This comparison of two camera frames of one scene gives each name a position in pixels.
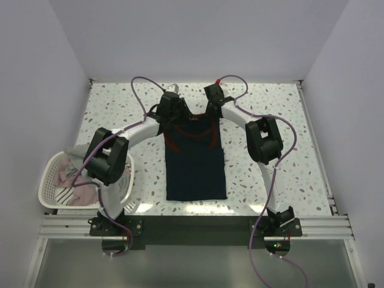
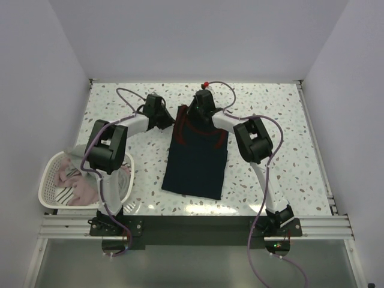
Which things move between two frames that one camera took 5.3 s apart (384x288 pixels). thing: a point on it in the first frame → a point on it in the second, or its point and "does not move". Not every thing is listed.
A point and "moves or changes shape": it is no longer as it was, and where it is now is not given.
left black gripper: (186, 114) → (168, 120)
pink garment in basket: (86, 193) does not move
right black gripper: (209, 112) → (190, 111)
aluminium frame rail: (313, 227) does not move
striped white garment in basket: (63, 195) does not move
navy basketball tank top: (195, 162) moves or changes shape
